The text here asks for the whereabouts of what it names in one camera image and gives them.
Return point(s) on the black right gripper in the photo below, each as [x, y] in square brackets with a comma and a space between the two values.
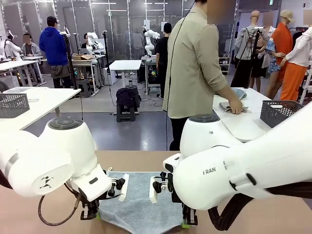
[187, 208]

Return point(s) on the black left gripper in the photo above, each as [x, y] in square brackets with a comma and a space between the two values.
[89, 198]

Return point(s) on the light blue terry towel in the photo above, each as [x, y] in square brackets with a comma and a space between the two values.
[241, 93]
[139, 207]

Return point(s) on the grey towel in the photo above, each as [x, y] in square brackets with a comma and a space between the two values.
[223, 106]

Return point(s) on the grey plastic woven basket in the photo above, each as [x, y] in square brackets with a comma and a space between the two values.
[14, 104]
[273, 117]

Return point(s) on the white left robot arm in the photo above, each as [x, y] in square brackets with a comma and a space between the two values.
[61, 151]

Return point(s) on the white lab robot arm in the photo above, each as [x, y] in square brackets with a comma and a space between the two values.
[148, 48]
[14, 47]
[93, 45]

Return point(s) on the person's right forearm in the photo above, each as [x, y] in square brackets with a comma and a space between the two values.
[225, 93]

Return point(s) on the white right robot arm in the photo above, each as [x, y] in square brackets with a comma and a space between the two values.
[219, 175]

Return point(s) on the person's right hand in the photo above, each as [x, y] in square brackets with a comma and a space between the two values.
[235, 106]

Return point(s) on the dark grey step stool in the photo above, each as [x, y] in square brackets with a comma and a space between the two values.
[125, 114]

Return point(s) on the white rounded-corner table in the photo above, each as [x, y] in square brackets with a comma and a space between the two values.
[243, 126]
[48, 97]

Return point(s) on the black backpack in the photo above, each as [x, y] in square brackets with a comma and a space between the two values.
[124, 96]

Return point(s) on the small white flat device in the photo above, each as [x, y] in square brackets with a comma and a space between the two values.
[33, 100]

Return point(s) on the grey plastic stool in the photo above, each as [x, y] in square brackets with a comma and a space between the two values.
[84, 85]

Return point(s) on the dark metal tumbler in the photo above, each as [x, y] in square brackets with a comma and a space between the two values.
[130, 84]

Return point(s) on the white computer case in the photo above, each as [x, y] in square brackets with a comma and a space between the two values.
[111, 76]

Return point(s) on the person in beige shirt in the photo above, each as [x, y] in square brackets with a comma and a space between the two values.
[190, 73]

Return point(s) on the black computer with coloured lights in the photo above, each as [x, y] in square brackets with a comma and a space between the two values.
[153, 73]

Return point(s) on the white height-adjustable desk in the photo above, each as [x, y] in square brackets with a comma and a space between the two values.
[125, 64]

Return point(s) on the open cardboard box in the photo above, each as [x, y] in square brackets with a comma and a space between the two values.
[83, 58]

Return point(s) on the wooden shoe shelf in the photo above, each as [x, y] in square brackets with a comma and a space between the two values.
[225, 65]

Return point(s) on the grey open laptop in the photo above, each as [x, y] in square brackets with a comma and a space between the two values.
[83, 51]

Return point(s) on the seated person with black hair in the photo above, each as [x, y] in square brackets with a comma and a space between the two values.
[85, 45]

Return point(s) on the person in blue hoodie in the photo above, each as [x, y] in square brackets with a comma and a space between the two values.
[53, 46]

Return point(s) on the person in black clothes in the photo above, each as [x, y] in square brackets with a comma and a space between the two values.
[161, 48]

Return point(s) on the seated person in grey jacket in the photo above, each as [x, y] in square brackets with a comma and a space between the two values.
[30, 50]

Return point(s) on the white metal rack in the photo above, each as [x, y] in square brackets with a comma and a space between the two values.
[306, 87]

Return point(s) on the mannequin in blue floral dress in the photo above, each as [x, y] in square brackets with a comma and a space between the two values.
[273, 53]

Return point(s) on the mannequin in grey top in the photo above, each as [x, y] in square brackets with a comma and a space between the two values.
[243, 41]

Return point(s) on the white paper sheet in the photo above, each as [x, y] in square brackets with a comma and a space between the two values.
[146, 24]
[163, 25]

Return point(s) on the mannequin in orange jacket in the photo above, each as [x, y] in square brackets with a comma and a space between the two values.
[282, 41]

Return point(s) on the mannequin in white top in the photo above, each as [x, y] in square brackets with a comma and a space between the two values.
[299, 48]

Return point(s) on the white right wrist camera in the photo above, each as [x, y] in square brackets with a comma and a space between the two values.
[153, 192]

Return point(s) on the black camera stand pole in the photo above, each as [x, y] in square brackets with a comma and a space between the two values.
[106, 53]
[70, 68]

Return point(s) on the white frame work desk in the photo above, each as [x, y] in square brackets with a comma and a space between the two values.
[80, 63]
[17, 64]
[146, 59]

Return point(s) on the black camera tripod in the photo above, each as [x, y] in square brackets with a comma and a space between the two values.
[255, 44]

